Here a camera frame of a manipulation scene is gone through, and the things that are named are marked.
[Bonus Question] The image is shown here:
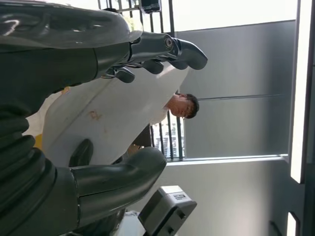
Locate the brown cardboard box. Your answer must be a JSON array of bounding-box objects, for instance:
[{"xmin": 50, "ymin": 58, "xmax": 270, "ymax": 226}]
[{"xmin": 127, "ymin": 144, "xmax": 144, "ymax": 156}]

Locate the black window railing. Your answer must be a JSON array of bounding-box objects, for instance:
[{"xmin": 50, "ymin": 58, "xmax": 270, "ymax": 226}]
[{"xmin": 97, "ymin": 0, "xmax": 185, "ymax": 161}]

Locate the person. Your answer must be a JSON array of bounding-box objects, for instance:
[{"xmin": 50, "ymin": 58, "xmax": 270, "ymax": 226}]
[{"xmin": 150, "ymin": 92, "xmax": 200, "ymax": 127}]

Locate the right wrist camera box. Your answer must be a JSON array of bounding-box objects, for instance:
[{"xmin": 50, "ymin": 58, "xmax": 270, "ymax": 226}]
[{"xmin": 137, "ymin": 185, "xmax": 198, "ymax": 236}]

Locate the white wall light strip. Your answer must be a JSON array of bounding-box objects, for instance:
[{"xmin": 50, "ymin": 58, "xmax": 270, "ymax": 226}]
[
  {"xmin": 286, "ymin": 212, "xmax": 300, "ymax": 236},
  {"xmin": 290, "ymin": 0, "xmax": 313, "ymax": 185}
]

